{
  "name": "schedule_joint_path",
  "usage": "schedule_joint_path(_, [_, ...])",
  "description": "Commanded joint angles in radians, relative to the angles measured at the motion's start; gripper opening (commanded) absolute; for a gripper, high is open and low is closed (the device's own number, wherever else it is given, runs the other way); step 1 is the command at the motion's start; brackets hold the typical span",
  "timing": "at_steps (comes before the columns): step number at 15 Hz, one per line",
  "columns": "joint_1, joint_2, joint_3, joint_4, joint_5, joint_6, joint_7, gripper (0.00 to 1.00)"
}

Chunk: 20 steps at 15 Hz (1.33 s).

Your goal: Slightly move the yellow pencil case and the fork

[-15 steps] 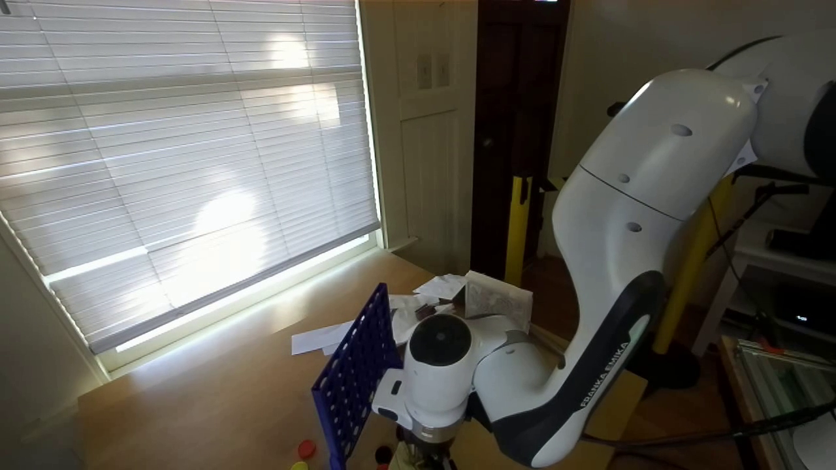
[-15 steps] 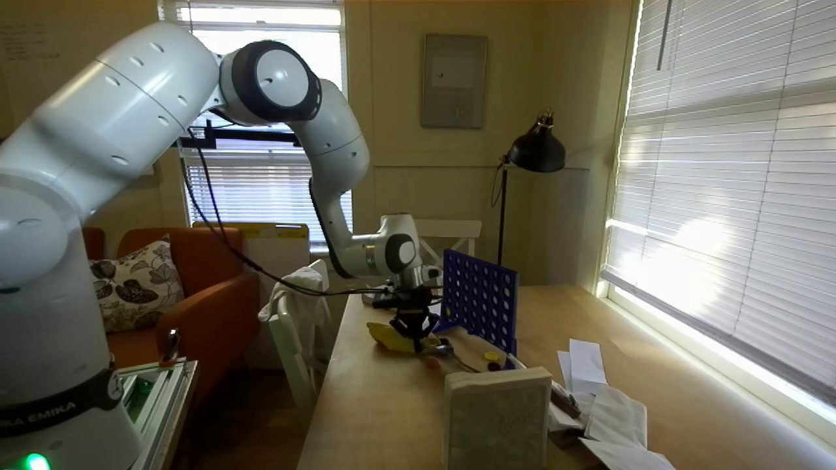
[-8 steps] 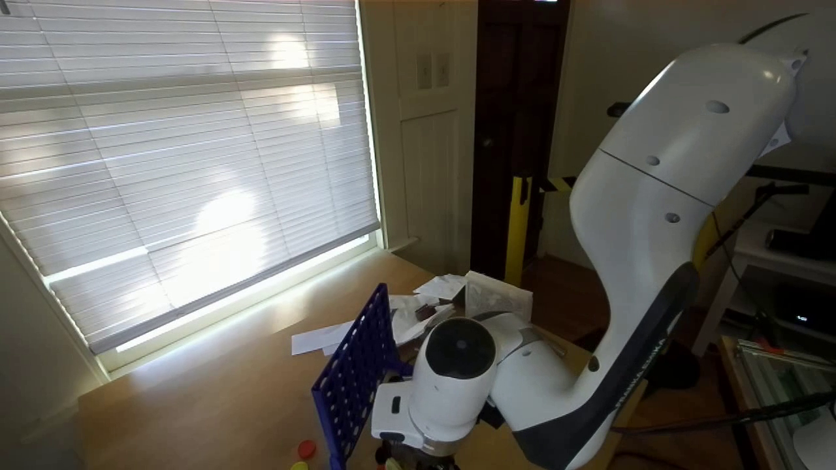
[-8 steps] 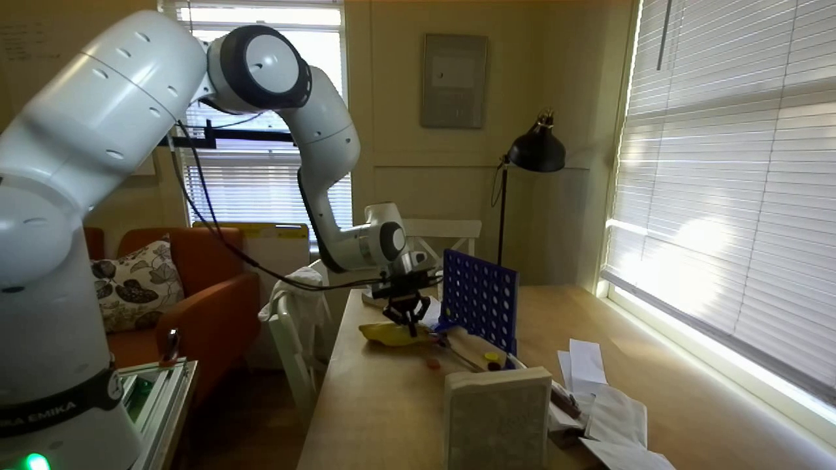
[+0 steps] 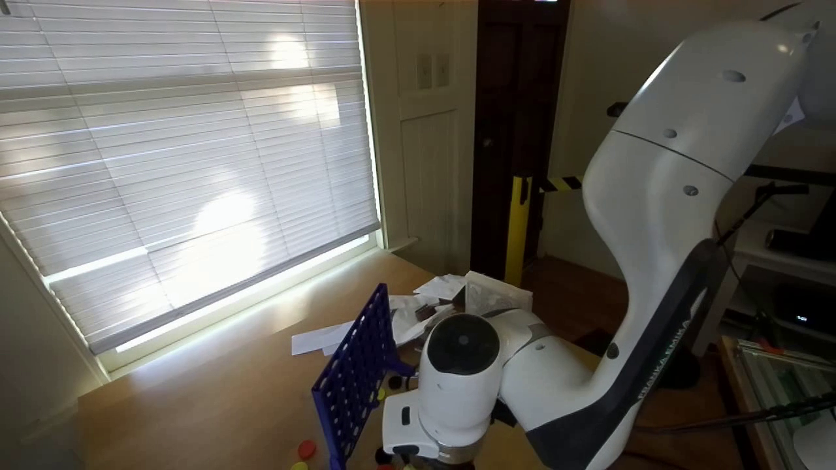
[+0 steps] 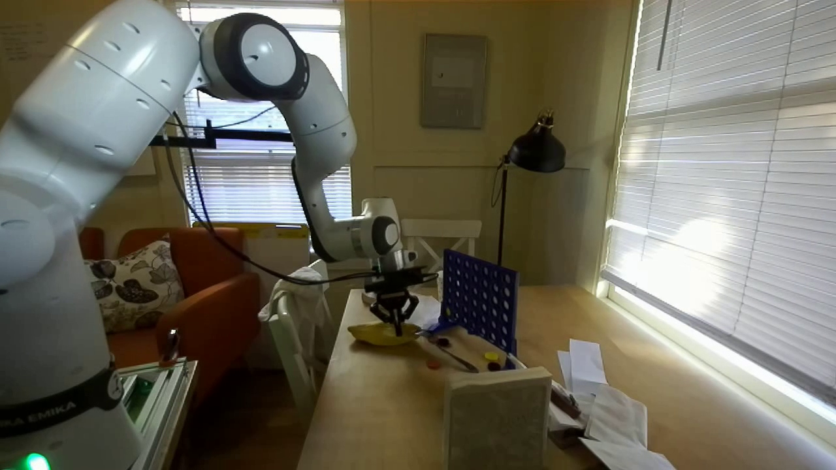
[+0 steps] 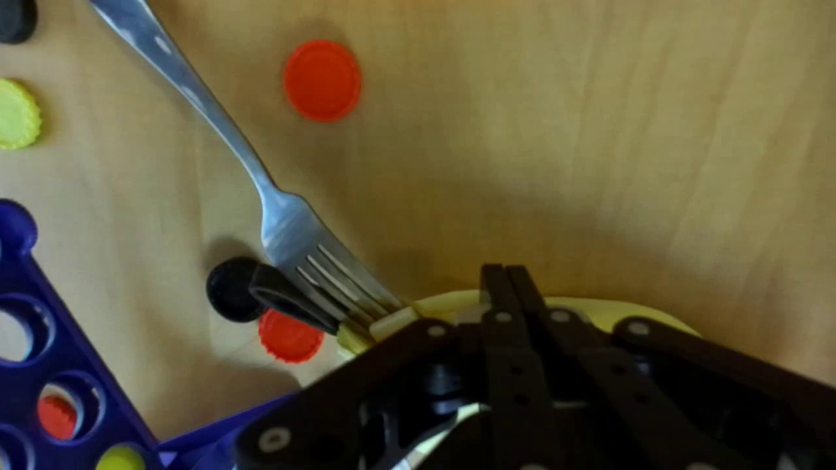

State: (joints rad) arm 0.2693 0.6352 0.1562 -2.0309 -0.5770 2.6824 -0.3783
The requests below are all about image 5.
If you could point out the yellow game disc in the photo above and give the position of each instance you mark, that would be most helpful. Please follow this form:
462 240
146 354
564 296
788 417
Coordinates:
300 465
386 390

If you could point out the white desk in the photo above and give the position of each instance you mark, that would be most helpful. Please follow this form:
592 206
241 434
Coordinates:
766 261

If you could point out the white paper sheet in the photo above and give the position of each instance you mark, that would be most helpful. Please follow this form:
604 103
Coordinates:
410 328
321 341
442 285

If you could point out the yellow black striped bar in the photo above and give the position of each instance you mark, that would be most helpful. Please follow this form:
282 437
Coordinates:
565 184

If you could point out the large white window blind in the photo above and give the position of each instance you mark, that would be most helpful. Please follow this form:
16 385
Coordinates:
173 174

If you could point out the white panel door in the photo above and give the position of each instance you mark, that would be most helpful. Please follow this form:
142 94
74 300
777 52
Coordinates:
428 174

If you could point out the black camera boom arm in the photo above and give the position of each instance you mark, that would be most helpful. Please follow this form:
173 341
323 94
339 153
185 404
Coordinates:
786 174

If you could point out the black device on desk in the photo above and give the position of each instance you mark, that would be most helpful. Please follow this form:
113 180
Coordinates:
801 244

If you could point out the red game disc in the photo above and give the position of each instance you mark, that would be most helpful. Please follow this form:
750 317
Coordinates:
308 449

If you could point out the black box under desk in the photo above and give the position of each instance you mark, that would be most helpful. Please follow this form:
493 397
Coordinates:
807 310

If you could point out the beige cardboard box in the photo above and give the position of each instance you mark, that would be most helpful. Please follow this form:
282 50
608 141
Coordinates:
500 291

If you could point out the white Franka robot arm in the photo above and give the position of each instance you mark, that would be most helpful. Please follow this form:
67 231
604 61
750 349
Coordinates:
669 174

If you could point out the blue connect four grid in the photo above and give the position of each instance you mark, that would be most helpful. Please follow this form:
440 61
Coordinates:
353 381

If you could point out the dark wooden door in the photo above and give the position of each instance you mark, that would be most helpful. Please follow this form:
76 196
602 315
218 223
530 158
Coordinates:
514 106

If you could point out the yellow post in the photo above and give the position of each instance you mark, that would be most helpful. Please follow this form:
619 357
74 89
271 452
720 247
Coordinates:
519 231

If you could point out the white wall switch plate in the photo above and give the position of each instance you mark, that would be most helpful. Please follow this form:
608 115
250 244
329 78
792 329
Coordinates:
442 69

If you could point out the stack of white green boards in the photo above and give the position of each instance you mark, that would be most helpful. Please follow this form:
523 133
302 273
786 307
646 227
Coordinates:
775 373

